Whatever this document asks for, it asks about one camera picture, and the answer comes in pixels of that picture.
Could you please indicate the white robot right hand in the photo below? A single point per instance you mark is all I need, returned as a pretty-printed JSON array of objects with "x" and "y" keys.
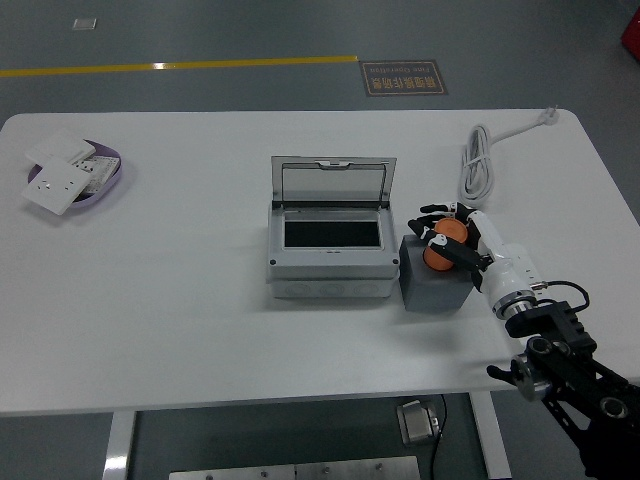
[{"x": 500, "y": 260}]

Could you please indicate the orange cylinder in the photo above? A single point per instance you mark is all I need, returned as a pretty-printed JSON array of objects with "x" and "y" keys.
[{"x": 450, "y": 231}]

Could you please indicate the grey box with clear lid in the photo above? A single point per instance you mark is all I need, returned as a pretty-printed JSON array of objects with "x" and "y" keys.
[{"x": 330, "y": 272}]

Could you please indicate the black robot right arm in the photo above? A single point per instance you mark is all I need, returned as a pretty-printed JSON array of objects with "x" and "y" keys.
[{"x": 570, "y": 360}]

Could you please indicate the grey cube with round hole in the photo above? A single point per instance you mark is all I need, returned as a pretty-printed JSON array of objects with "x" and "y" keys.
[{"x": 435, "y": 292}]

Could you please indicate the silver foot pedal box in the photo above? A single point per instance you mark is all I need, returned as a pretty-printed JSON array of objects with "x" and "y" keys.
[{"x": 417, "y": 422}]

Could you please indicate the white table leg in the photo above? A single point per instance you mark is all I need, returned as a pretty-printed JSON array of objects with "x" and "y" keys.
[
  {"x": 492, "y": 440},
  {"x": 119, "y": 445}
]

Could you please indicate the brown floor sign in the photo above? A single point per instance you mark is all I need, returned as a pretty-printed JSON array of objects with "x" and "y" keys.
[{"x": 404, "y": 78}]

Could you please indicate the red bin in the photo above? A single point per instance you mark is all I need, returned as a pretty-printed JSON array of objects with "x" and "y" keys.
[{"x": 632, "y": 35}]

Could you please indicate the yellow floor tape line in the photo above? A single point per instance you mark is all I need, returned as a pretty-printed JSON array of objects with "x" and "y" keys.
[{"x": 175, "y": 65}]

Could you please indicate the purple tray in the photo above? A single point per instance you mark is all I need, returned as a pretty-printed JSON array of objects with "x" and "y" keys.
[{"x": 111, "y": 150}]

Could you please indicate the white multi-hole socket panel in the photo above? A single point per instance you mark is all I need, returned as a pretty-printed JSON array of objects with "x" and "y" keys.
[{"x": 102, "y": 170}]

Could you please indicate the grey floor outlet plate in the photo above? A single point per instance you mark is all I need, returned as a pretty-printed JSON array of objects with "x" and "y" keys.
[{"x": 84, "y": 23}]

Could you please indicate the steel base plate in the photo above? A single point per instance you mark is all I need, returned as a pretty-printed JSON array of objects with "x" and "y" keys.
[
  {"x": 357, "y": 469},
  {"x": 232, "y": 472}
]

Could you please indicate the white five-hole wall socket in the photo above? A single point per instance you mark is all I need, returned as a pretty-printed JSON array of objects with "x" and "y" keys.
[{"x": 52, "y": 187}]

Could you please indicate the white blank switch panel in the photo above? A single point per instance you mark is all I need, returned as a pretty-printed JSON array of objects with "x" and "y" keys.
[{"x": 60, "y": 145}]

